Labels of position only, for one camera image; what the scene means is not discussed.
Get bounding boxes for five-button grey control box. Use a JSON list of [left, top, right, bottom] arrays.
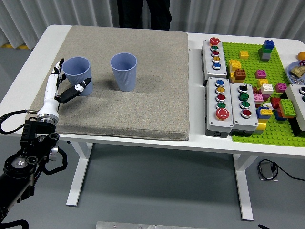
[[201, 37, 228, 86]]

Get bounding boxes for large yellow toy brick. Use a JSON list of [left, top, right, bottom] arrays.
[[228, 59, 242, 73]]

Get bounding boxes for person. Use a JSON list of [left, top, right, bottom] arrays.
[[116, 0, 172, 31]]

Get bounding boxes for light green toy brick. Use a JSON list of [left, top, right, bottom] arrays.
[[278, 98, 297, 118]]

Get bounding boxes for grey-brown fabric mat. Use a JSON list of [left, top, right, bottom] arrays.
[[25, 25, 190, 141]]

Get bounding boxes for grey power adapter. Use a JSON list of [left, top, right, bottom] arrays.
[[258, 161, 278, 181]]

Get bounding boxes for white pleated curtain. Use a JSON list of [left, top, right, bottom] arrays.
[[0, 0, 305, 51]]

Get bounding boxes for green studded baseplate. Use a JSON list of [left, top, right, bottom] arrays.
[[221, 42, 305, 148]]

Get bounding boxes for white table leg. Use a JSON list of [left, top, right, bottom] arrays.
[[66, 142, 93, 207], [233, 154, 259, 221]]

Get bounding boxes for magenta toy brick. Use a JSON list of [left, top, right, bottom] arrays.
[[274, 82, 288, 94]]

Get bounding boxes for grey box large red button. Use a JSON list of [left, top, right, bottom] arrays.
[[204, 76, 234, 138]]

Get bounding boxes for red toy brick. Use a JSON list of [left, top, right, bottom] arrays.
[[270, 97, 282, 110]]

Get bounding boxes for white toy brick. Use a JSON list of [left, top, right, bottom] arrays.
[[259, 83, 275, 95]]

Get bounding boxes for black floor cable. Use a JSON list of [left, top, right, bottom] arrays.
[[257, 159, 305, 182]]

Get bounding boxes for white control box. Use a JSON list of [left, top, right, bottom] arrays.
[[285, 83, 305, 132]]

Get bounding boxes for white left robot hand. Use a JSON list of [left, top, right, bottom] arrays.
[[37, 58, 93, 118]]

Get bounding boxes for grey toy brick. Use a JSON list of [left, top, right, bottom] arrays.
[[258, 49, 272, 62]]

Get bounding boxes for blue ribbed plastic cup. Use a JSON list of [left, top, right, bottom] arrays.
[[110, 52, 138, 93], [62, 56, 93, 97]]

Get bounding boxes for blue and yellow brick stack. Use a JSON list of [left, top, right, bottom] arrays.
[[256, 106, 274, 120]]

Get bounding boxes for yellow black floor tape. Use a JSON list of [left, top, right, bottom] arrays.
[[0, 43, 31, 50]]

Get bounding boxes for brown toy brick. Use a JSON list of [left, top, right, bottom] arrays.
[[234, 68, 247, 82]]

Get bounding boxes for blue plate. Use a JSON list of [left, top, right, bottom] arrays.
[[287, 61, 305, 84]]

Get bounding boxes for gold toy figure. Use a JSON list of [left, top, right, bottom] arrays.
[[292, 65, 305, 77]]

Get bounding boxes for grey box black selector switch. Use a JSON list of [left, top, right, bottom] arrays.
[[230, 82, 259, 137]]

